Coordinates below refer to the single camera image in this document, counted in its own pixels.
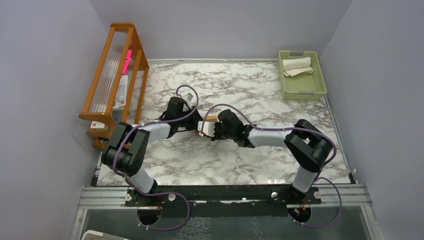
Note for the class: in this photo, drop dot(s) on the yellow brown towel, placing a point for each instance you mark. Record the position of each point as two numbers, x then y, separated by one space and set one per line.
212 118

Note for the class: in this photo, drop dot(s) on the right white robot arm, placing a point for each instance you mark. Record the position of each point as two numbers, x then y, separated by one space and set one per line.
311 148

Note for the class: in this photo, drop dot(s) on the white cream towel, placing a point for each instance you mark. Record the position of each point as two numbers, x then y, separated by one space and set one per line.
293 67

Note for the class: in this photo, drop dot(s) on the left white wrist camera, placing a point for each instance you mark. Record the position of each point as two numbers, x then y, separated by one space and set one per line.
189 98

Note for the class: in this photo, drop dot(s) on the white basket corner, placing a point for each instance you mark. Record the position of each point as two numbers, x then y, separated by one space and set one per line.
96 235

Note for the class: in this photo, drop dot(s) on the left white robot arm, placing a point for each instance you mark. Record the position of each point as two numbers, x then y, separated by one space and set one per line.
125 150

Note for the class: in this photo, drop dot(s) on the small white red box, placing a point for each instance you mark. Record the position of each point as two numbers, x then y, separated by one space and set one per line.
96 125

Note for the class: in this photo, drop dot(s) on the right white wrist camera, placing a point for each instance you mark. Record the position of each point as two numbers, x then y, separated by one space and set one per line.
206 128

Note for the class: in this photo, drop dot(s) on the green plastic basket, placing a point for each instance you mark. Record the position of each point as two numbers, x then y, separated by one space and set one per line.
303 86

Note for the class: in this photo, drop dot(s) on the wooden shelf rack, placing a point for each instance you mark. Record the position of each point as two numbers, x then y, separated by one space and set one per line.
100 99

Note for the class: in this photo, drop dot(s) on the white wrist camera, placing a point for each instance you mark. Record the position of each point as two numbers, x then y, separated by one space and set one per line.
189 98
206 128

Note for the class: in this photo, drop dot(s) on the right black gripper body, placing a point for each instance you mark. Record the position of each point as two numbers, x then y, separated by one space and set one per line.
221 134

